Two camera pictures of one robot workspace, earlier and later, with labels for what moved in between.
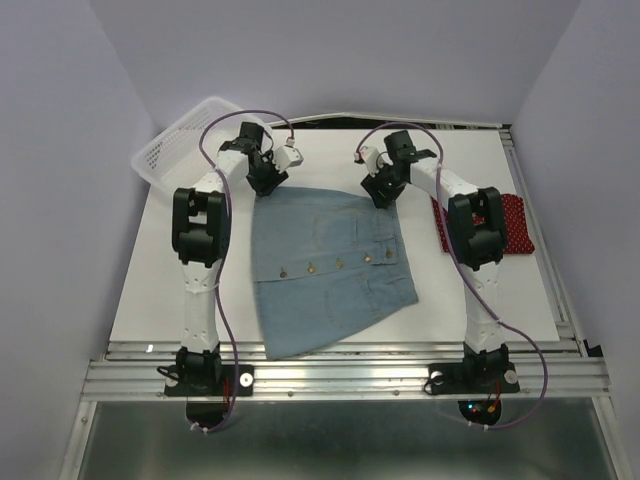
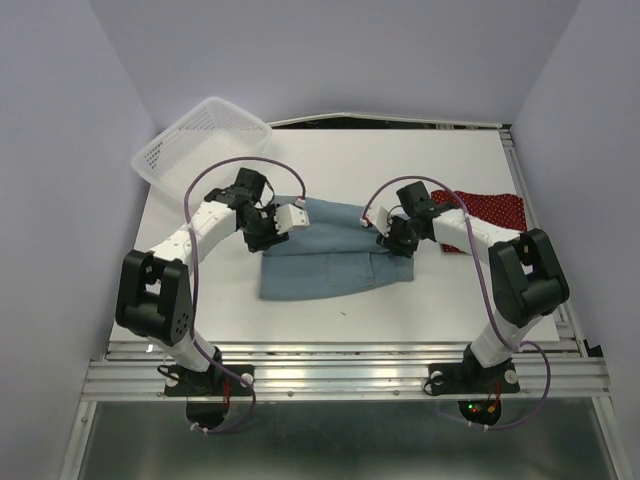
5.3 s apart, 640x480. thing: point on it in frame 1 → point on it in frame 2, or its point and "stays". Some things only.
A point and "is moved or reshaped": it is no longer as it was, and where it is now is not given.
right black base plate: x=477 y=378 stays
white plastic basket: x=188 y=153 stays
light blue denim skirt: x=326 y=262 is moved or reshaped
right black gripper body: x=386 y=182 → x=402 y=237
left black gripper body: x=266 y=176 → x=262 y=233
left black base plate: x=216 y=380 stays
